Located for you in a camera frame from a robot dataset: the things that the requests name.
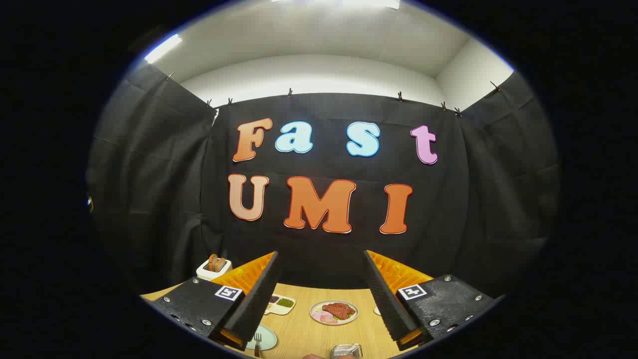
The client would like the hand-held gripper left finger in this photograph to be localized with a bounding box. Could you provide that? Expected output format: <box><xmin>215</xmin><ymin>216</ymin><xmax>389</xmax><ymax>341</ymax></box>
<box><xmin>148</xmin><ymin>251</ymin><xmax>280</xmax><ymax>352</ymax></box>

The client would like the white toaster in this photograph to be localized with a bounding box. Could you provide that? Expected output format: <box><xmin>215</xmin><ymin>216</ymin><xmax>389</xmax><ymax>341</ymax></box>
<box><xmin>196</xmin><ymin>254</ymin><xmax>233</xmax><ymax>281</ymax></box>

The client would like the row of backdrop clips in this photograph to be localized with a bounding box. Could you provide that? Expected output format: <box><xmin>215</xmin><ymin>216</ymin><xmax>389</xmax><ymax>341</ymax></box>
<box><xmin>166</xmin><ymin>71</ymin><xmax>502</xmax><ymax>118</ymax></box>

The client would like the brown steak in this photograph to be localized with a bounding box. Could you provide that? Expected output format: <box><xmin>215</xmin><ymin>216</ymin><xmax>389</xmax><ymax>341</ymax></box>
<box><xmin>322</xmin><ymin>302</ymin><xmax>356</xmax><ymax>320</ymax></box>

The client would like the beige oval plate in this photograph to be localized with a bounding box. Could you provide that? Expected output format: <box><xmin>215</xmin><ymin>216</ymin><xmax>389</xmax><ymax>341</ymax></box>
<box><xmin>310</xmin><ymin>300</ymin><xmax>359</xmax><ymax>326</ymax></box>

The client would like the light blue plate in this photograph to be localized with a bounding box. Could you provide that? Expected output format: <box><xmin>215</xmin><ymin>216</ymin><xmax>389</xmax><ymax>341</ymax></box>
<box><xmin>245</xmin><ymin>324</ymin><xmax>278</xmax><ymax>351</ymax></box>

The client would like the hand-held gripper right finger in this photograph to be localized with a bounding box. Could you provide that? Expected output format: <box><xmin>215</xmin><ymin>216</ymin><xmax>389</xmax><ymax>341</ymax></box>
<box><xmin>363</xmin><ymin>249</ymin><xmax>499</xmax><ymax>352</ymax></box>

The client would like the metal wire cutlery basket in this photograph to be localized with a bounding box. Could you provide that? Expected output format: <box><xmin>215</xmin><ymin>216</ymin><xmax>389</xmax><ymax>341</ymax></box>
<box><xmin>329</xmin><ymin>343</ymin><xmax>363</xmax><ymax>359</ymax></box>

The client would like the ceiling light strip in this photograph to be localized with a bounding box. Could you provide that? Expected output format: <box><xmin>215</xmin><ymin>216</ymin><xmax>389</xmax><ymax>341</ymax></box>
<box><xmin>272</xmin><ymin>0</ymin><xmax>401</xmax><ymax>10</ymax></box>
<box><xmin>144</xmin><ymin>33</ymin><xmax>183</xmax><ymax>64</ymax></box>

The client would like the white divided bean tray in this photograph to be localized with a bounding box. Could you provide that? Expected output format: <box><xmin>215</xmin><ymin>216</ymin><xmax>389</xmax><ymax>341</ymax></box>
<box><xmin>264</xmin><ymin>294</ymin><xmax>296</xmax><ymax>316</ymax></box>

